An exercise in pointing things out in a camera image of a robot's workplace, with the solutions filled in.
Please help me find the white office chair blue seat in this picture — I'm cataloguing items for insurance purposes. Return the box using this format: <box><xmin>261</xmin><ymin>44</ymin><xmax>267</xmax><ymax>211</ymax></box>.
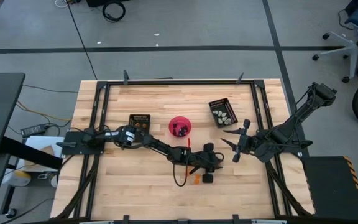
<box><xmin>311</xmin><ymin>0</ymin><xmax>358</xmax><ymax>83</ymax></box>

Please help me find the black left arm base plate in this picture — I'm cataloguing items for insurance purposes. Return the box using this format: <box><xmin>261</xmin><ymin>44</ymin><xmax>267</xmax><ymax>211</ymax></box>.
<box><xmin>61</xmin><ymin>130</ymin><xmax>105</xmax><ymax>156</ymax></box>

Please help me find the black aluminium table frame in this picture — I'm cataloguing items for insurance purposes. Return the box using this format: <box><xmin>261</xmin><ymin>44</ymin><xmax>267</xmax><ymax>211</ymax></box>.
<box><xmin>50</xmin><ymin>70</ymin><xmax>317</xmax><ymax>224</ymax></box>

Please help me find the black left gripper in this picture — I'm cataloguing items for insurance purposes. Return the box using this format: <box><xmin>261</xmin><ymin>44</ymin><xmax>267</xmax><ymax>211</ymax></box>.
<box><xmin>190</xmin><ymin>142</ymin><xmax>225</xmax><ymax>185</ymax></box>

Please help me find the black diagonal desk brace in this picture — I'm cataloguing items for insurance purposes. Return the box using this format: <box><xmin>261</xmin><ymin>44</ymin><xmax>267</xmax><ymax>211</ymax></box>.
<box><xmin>0</xmin><ymin>136</ymin><xmax>63</xmax><ymax>170</ymax></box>

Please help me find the black slotted plastic basket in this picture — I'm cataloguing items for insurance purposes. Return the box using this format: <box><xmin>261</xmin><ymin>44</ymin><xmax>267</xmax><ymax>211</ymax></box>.
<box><xmin>128</xmin><ymin>113</ymin><xmax>152</xmax><ymax>135</ymax></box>
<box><xmin>208</xmin><ymin>97</ymin><xmax>239</xmax><ymax>129</ymax></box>

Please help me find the black power adapter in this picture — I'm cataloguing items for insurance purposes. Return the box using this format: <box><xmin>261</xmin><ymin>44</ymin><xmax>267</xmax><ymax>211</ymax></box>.
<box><xmin>20</xmin><ymin>124</ymin><xmax>48</xmax><ymax>138</ymax></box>

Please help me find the black cable bundle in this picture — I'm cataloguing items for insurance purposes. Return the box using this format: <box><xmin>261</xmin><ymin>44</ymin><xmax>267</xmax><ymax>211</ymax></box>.
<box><xmin>56</xmin><ymin>154</ymin><xmax>101</xmax><ymax>220</ymax></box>
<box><xmin>265</xmin><ymin>152</ymin><xmax>312</xmax><ymax>218</ymax></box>

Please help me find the white cardboard box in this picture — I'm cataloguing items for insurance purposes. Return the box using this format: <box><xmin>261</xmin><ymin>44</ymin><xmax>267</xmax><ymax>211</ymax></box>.
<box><xmin>25</xmin><ymin>136</ymin><xmax>65</xmax><ymax>172</ymax></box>

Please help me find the white and yellow jug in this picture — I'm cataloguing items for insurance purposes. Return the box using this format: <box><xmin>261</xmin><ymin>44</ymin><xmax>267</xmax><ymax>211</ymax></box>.
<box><xmin>3</xmin><ymin>170</ymin><xmax>32</xmax><ymax>187</ymax></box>

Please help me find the pink plastic bowl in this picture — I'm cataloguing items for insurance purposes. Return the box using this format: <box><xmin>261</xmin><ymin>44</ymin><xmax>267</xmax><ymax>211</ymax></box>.
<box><xmin>168</xmin><ymin>116</ymin><xmax>193</xmax><ymax>138</ymax></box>

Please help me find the coiled black cable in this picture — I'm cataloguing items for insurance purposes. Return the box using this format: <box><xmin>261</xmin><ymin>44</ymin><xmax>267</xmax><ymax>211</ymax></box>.
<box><xmin>102</xmin><ymin>1</ymin><xmax>126</xmax><ymax>23</ymax></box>

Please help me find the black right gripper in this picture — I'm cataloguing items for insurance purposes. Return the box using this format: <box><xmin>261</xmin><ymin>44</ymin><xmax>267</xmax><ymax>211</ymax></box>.
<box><xmin>221</xmin><ymin>119</ymin><xmax>262</xmax><ymax>163</ymax></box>

